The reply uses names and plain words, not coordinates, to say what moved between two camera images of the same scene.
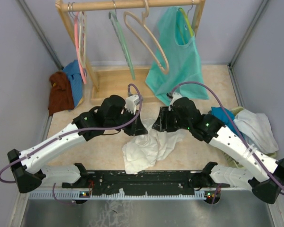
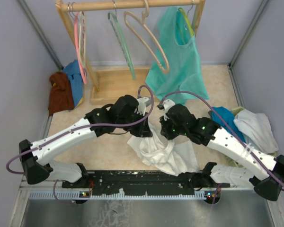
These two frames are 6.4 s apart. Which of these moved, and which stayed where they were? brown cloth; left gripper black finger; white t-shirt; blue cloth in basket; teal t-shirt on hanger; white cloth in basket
Moved: left gripper black finger; white t-shirt
Stayed: white cloth in basket; brown cloth; teal t-shirt on hanger; blue cloth in basket
